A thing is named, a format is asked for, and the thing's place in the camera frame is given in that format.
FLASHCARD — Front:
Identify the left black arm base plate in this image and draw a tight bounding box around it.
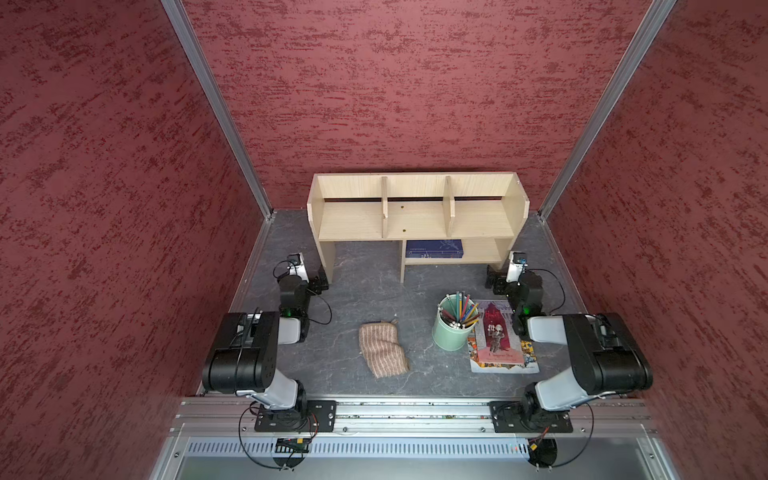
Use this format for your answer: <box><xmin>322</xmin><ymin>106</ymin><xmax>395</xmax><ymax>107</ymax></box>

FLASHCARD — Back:
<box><xmin>254</xmin><ymin>400</ymin><xmax>338</xmax><ymax>434</ymax></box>

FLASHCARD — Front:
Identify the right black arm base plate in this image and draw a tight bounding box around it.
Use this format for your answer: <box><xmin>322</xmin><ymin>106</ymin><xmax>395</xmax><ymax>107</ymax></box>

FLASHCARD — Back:
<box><xmin>488</xmin><ymin>401</ymin><xmax>573</xmax><ymax>434</ymax></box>

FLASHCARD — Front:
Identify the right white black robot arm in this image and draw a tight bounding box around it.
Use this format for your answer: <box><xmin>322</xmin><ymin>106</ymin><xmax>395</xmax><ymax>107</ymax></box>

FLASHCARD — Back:
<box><xmin>485</xmin><ymin>266</ymin><xmax>653</xmax><ymax>431</ymax></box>

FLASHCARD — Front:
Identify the left corner aluminium post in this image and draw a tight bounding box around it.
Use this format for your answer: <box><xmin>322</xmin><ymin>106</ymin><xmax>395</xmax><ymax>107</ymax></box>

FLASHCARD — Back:
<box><xmin>161</xmin><ymin>0</ymin><xmax>274</xmax><ymax>222</ymax></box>

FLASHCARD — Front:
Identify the colourful picture book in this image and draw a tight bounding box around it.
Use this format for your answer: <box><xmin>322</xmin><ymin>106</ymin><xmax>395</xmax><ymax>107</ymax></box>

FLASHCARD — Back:
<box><xmin>467</xmin><ymin>300</ymin><xmax>540</xmax><ymax>375</ymax></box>

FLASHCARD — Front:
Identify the corner aluminium post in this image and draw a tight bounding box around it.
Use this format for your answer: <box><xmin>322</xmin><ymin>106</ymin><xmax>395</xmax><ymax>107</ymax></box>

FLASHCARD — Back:
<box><xmin>538</xmin><ymin>0</ymin><xmax>676</xmax><ymax>224</ymax></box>
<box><xmin>161</xmin><ymin>0</ymin><xmax>274</xmax><ymax>222</ymax></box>

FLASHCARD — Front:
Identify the mint green pencil cup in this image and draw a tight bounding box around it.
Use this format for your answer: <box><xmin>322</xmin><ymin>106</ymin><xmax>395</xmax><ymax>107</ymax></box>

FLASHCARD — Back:
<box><xmin>432</xmin><ymin>313</ymin><xmax>476</xmax><ymax>352</ymax></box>

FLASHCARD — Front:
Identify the pink striped knitted cloth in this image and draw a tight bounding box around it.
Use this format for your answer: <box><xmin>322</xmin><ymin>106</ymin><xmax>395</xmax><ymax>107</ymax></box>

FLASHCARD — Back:
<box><xmin>359</xmin><ymin>322</ymin><xmax>409</xmax><ymax>379</ymax></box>

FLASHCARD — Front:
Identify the light wooden bookshelf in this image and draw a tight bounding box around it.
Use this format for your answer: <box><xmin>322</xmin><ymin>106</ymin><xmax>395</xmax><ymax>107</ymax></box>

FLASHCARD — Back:
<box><xmin>307</xmin><ymin>172</ymin><xmax>530</xmax><ymax>277</ymax></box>

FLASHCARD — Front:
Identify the right corner aluminium post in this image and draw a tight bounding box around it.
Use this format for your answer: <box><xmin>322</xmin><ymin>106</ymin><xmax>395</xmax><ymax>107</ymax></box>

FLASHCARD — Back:
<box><xmin>538</xmin><ymin>0</ymin><xmax>676</xmax><ymax>224</ymax></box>

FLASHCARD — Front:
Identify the dark blue book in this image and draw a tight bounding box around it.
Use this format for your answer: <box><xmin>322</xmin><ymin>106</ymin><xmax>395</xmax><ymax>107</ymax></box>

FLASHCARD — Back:
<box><xmin>405</xmin><ymin>240</ymin><xmax>464</xmax><ymax>259</ymax></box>

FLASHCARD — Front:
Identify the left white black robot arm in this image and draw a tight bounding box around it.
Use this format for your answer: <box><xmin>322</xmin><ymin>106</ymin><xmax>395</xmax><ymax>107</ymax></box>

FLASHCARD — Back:
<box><xmin>201</xmin><ymin>269</ymin><xmax>329</xmax><ymax>419</ymax></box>

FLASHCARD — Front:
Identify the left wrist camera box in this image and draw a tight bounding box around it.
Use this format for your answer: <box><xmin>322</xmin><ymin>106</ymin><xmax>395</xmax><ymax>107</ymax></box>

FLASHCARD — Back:
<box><xmin>286</xmin><ymin>253</ymin><xmax>309</xmax><ymax>282</ymax></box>

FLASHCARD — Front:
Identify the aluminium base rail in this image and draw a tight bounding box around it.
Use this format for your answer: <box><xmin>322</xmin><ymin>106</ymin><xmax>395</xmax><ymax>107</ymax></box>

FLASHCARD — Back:
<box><xmin>169</xmin><ymin>395</ymin><xmax>660</xmax><ymax>439</ymax></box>

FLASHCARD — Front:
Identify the bundle of coloured pencils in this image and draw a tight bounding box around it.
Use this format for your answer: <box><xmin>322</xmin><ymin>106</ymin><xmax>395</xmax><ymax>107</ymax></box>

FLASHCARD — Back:
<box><xmin>437</xmin><ymin>292</ymin><xmax>482</xmax><ymax>330</ymax></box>

